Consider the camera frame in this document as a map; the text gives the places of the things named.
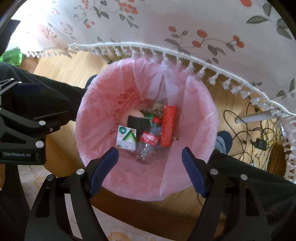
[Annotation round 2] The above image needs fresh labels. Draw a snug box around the person's left shoe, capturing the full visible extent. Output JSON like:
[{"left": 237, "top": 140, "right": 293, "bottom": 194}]
[{"left": 86, "top": 75, "right": 97, "bottom": 90}]

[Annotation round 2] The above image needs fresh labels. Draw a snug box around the tangle of black cables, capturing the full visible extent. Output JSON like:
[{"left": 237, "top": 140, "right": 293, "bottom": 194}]
[{"left": 223, "top": 102, "right": 285, "bottom": 172}]

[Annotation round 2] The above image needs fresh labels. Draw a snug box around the person's leg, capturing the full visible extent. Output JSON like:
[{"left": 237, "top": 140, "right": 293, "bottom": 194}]
[
  {"left": 208, "top": 151, "right": 296, "bottom": 241},
  {"left": 0, "top": 62, "right": 85, "bottom": 130}
]

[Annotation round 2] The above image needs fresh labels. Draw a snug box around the cream floral floor mat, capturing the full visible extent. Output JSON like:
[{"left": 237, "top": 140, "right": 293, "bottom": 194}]
[{"left": 102, "top": 220, "right": 201, "bottom": 241}]

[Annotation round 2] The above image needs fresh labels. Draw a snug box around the clear bottle with red label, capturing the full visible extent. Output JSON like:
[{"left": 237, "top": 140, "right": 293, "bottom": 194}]
[{"left": 134, "top": 117, "right": 162, "bottom": 164}]

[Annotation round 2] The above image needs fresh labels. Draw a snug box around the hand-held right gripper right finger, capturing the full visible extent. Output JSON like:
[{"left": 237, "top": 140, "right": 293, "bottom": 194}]
[{"left": 181, "top": 146, "right": 271, "bottom": 241}]

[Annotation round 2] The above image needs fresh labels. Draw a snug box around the green and white box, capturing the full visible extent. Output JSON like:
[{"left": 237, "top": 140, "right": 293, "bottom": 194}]
[{"left": 116, "top": 125, "right": 137, "bottom": 151}]

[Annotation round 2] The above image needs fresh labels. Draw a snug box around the pink lined trash bin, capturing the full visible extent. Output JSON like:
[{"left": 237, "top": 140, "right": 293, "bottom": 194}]
[{"left": 75, "top": 57, "right": 220, "bottom": 202}]

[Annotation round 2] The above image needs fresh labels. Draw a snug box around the black power adapter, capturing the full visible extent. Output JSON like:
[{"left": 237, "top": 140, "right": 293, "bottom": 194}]
[{"left": 252, "top": 138, "right": 266, "bottom": 150}]

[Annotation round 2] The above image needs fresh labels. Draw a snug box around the person's right leg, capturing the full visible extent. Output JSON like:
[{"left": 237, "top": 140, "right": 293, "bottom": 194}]
[{"left": 208, "top": 151, "right": 296, "bottom": 241}]

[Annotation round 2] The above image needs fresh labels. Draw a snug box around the white table leg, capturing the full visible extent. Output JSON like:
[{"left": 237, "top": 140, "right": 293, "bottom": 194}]
[{"left": 235, "top": 111, "right": 273, "bottom": 123}]

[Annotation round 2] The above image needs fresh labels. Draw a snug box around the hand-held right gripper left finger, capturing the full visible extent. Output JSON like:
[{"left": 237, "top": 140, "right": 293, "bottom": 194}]
[{"left": 24, "top": 147, "right": 119, "bottom": 241}]

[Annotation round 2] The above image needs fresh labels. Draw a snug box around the brown paper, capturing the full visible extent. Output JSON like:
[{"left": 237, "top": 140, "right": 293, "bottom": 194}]
[{"left": 151, "top": 100, "right": 166, "bottom": 116}]

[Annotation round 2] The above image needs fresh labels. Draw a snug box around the red cardboard box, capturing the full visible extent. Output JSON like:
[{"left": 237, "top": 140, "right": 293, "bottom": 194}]
[{"left": 160, "top": 104, "right": 178, "bottom": 147}]

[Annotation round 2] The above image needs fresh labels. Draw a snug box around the person's left leg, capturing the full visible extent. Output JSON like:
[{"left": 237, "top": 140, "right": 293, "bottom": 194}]
[{"left": 0, "top": 62, "right": 85, "bottom": 130}]

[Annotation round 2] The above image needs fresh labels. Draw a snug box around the black foam net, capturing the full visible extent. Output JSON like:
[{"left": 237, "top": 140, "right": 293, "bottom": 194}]
[{"left": 128, "top": 116, "right": 150, "bottom": 132}]

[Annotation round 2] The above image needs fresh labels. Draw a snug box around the pink silicone lid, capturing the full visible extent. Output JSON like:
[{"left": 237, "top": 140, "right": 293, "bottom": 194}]
[{"left": 127, "top": 109, "right": 144, "bottom": 126}]

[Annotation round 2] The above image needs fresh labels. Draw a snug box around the person's shoe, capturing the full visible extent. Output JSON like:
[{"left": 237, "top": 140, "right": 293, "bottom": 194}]
[
  {"left": 216, "top": 131, "right": 233, "bottom": 154},
  {"left": 86, "top": 75, "right": 97, "bottom": 90}
]

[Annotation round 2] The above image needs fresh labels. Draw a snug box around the green plastic pack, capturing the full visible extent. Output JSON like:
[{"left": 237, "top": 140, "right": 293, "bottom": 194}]
[{"left": 2, "top": 46, "right": 23, "bottom": 67}]

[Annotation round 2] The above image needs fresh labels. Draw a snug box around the person's right shoe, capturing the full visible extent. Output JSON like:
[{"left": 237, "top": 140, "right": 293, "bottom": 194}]
[{"left": 216, "top": 131, "right": 233, "bottom": 154}]

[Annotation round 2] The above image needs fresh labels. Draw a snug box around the floral tablecloth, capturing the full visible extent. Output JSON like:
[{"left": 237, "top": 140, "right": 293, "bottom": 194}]
[{"left": 5, "top": 0, "right": 296, "bottom": 183}]

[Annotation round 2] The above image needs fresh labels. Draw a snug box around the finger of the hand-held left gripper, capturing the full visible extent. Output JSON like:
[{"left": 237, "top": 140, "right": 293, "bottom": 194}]
[
  {"left": 0, "top": 78, "right": 50, "bottom": 96},
  {"left": 0, "top": 109, "right": 66, "bottom": 152}
]

